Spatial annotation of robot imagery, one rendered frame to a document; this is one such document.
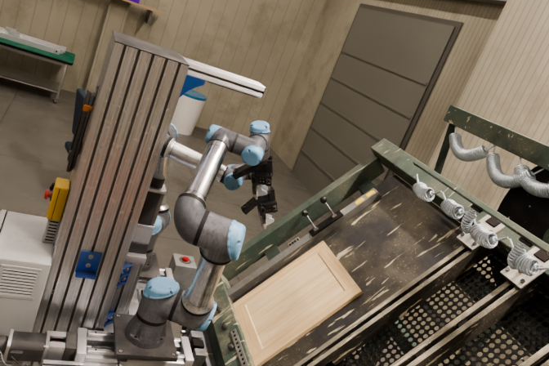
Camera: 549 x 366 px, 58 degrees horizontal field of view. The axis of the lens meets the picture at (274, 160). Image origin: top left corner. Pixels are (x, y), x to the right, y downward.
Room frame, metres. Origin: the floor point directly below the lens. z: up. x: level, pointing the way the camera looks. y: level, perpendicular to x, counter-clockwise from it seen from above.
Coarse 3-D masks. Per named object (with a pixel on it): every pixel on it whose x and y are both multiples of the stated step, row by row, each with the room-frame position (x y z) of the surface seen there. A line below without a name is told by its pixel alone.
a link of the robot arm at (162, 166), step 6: (174, 126) 2.21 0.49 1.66; (168, 132) 2.10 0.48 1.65; (174, 132) 2.17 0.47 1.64; (162, 162) 2.13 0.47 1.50; (168, 162) 2.17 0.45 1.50; (156, 168) 2.13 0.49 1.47; (162, 168) 2.14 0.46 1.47; (168, 168) 2.17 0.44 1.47; (162, 174) 2.14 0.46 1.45; (162, 204) 2.15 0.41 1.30; (162, 210) 2.13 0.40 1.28; (168, 210) 2.18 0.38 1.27; (162, 216) 2.13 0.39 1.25; (168, 216) 2.20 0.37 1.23; (168, 222) 2.20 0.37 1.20
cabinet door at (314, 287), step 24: (312, 264) 2.27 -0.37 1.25; (336, 264) 2.20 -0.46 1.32; (264, 288) 2.25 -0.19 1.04; (288, 288) 2.19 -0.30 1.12; (312, 288) 2.12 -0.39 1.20; (336, 288) 2.06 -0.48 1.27; (240, 312) 2.17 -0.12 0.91; (264, 312) 2.11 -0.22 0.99; (288, 312) 2.05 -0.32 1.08; (312, 312) 2.00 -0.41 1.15; (264, 336) 1.98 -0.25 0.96; (288, 336) 1.93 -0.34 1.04; (264, 360) 1.87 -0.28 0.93
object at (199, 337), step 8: (184, 328) 2.18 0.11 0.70; (208, 328) 2.17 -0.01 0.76; (184, 336) 2.14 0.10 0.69; (192, 336) 2.06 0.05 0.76; (200, 336) 2.09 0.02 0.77; (208, 336) 2.14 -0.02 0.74; (192, 344) 2.02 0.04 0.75; (200, 344) 2.03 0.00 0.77; (208, 344) 2.08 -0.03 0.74; (216, 344) 2.03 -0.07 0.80; (192, 352) 2.01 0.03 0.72; (200, 352) 1.97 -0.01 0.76; (208, 352) 2.03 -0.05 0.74; (216, 352) 2.00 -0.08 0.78; (200, 360) 1.96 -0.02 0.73; (208, 360) 1.97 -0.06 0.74; (216, 360) 1.97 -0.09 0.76
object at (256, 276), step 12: (360, 204) 2.49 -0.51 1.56; (348, 216) 2.48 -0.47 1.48; (300, 240) 2.43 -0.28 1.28; (312, 240) 2.42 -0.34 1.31; (288, 252) 2.39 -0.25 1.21; (300, 252) 2.40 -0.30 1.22; (264, 264) 2.39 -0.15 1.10; (276, 264) 2.36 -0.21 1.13; (252, 276) 2.34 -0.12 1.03; (264, 276) 2.34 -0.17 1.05; (240, 288) 2.30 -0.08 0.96
